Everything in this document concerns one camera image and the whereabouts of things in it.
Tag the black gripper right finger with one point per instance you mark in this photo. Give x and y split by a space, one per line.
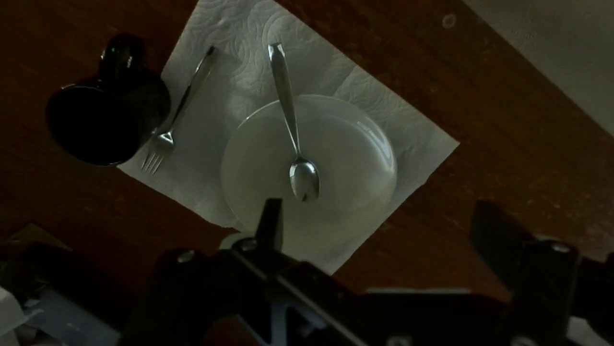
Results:
510 247

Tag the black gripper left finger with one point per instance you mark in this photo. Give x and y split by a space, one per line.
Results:
269 223

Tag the white paper napkin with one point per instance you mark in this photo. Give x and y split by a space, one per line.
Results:
217 45

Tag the silver metal spoon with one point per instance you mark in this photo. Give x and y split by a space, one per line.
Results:
303 179

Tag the silver metal fork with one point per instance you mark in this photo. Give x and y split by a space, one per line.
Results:
165 141

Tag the black ceramic mug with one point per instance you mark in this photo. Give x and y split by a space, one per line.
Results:
96 122

